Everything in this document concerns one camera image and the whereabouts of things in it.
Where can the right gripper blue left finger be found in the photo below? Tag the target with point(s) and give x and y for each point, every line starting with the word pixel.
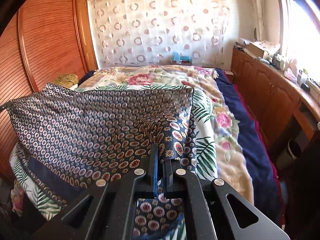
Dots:
pixel 153 170

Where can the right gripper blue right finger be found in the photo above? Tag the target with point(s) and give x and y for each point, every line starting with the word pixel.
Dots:
pixel 169 175

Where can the navy patterned satin pajama top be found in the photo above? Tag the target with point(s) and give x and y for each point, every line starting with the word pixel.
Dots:
pixel 90 152

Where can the floral leaf print bedspread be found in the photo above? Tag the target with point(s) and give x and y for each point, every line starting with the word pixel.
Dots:
pixel 218 153

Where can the navy blue blanket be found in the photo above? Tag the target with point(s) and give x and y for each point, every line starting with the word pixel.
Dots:
pixel 267 193

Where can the teal tissue box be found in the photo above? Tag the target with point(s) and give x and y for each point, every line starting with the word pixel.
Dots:
pixel 179 59

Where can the olive patterned cushion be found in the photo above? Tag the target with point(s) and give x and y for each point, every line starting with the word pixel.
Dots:
pixel 66 80

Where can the wooden sideboard cabinet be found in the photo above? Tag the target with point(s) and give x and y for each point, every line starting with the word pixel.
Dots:
pixel 281 108

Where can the sheer circle-pattern curtain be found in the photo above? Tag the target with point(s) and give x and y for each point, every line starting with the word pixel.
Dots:
pixel 146 32

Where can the cardboard box on cabinet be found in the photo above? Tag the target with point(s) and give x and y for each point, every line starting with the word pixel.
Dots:
pixel 263 49

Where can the wooden slatted wardrobe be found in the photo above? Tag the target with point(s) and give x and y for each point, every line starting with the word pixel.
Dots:
pixel 40 40

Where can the wooden framed window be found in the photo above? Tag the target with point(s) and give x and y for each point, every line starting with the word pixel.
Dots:
pixel 300 38

